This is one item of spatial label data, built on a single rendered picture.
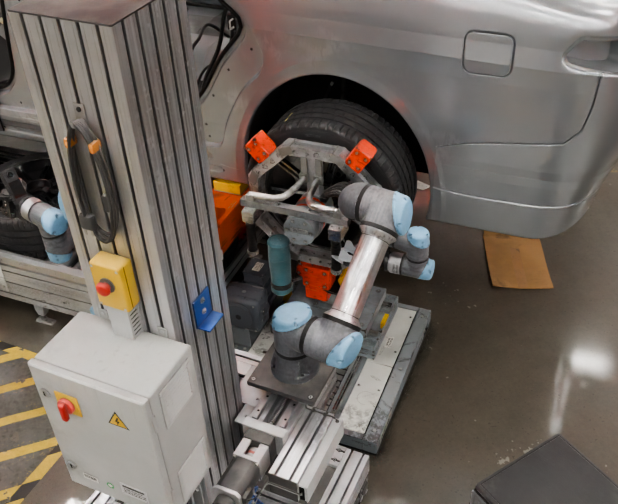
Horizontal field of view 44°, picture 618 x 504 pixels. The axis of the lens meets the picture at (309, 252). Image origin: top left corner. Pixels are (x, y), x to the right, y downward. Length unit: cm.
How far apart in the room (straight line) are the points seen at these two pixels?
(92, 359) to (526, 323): 238
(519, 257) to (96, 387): 277
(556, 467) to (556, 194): 96
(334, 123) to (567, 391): 156
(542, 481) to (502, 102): 129
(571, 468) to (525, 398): 69
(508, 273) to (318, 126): 158
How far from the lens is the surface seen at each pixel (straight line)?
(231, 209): 331
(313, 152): 281
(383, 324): 344
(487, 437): 329
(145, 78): 159
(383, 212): 220
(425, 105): 284
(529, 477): 277
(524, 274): 405
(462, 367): 353
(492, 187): 294
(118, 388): 185
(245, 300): 325
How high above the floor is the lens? 254
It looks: 38 degrees down
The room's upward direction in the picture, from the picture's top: 3 degrees counter-clockwise
